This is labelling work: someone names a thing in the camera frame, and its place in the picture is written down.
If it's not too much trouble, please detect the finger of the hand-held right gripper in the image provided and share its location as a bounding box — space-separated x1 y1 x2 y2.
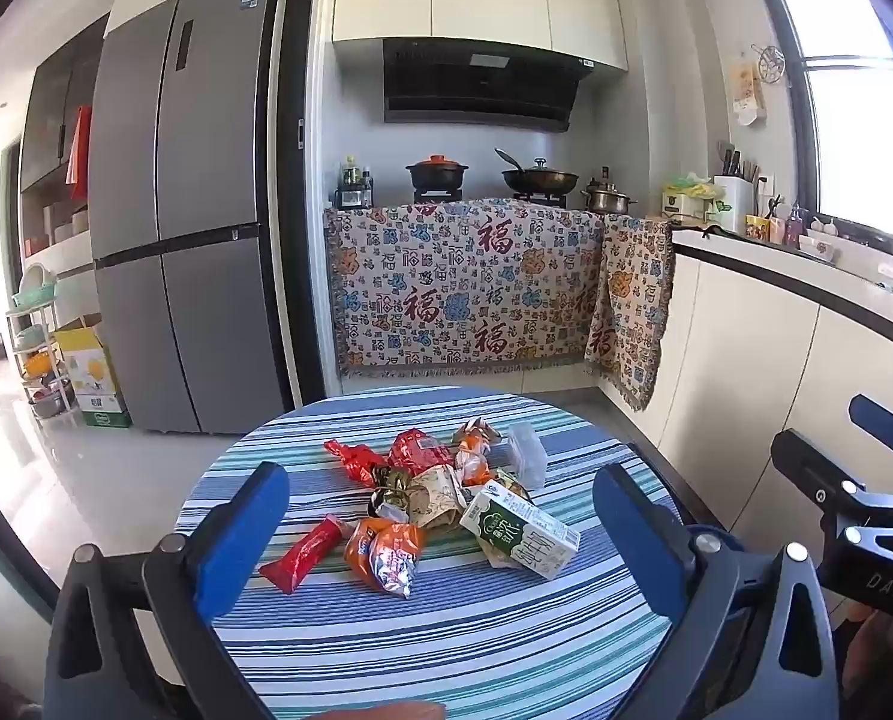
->
849 394 893 458
771 429 878 533

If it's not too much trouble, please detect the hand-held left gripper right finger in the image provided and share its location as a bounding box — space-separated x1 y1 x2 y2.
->
592 463 841 720

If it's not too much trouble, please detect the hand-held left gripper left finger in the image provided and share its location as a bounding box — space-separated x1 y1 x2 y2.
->
43 461 291 720

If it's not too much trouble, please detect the red snack stick packet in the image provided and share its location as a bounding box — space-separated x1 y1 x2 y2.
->
258 514 353 595

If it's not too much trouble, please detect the green white milk carton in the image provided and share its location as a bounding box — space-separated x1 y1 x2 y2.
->
459 487 581 581

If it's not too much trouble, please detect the clear plastic box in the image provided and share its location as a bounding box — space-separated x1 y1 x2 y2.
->
506 422 548 491

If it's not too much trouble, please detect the red wrapper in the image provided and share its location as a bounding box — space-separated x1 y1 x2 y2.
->
324 439 389 487

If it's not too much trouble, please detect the orange silver snack bag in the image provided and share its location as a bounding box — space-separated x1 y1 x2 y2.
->
343 517 426 599

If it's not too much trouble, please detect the dark gold snack wrapper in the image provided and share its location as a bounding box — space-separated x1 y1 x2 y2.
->
371 469 413 522

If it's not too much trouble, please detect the orange white wrapper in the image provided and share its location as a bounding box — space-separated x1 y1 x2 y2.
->
450 420 503 488

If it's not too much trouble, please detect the red foil bag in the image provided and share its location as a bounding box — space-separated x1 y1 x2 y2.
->
386 427 455 477

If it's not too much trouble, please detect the beige paper bag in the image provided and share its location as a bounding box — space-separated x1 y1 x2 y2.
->
405 465 468 533

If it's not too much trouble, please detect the person's right hand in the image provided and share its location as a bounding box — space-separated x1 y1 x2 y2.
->
842 606 893 702

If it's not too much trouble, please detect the person's left hand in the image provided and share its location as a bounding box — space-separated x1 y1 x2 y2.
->
333 701 447 720

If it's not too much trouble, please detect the green white carton box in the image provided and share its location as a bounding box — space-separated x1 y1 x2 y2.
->
79 390 134 428

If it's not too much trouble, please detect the round table, striped cloth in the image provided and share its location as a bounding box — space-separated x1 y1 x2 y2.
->
175 386 687 720

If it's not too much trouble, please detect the yellow cardboard box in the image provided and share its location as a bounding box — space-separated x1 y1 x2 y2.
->
55 326 121 397

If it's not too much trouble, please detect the small printed cloth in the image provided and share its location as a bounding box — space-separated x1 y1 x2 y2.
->
582 214 676 412

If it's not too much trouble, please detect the white knife holder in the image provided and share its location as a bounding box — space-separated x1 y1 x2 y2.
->
714 141 758 235

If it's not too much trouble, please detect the white storage rack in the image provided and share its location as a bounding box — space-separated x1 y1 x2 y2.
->
4 262 80 421

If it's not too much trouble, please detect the window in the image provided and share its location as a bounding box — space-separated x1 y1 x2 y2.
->
761 0 893 241

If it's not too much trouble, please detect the yellow green plastic bag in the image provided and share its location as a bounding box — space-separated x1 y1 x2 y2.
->
660 172 728 222

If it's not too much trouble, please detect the large printed cloth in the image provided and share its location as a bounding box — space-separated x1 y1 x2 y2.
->
323 197 605 380

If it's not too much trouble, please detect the steel pot with lid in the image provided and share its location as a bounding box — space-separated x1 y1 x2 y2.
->
581 167 637 215

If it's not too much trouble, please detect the condiment bottle rack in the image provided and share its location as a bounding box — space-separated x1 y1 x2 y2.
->
333 156 376 211

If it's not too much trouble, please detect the grey refrigerator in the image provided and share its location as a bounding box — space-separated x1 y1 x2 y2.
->
88 0 293 436

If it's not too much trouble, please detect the wok with glass lid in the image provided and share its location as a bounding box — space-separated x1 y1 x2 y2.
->
495 148 581 196

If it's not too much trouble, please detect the black clay pot orange lid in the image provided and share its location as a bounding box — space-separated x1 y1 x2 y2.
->
405 155 468 200

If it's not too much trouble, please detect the red hanging bag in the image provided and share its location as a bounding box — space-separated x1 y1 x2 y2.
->
66 105 92 200

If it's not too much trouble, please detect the black range hood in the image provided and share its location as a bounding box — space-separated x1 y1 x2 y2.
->
382 37 596 134

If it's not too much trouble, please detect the metal wall trivet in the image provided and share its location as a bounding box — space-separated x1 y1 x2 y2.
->
751 45 786 83

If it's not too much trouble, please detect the dark wall cabinet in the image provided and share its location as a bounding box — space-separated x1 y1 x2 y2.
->
19 15 110 192

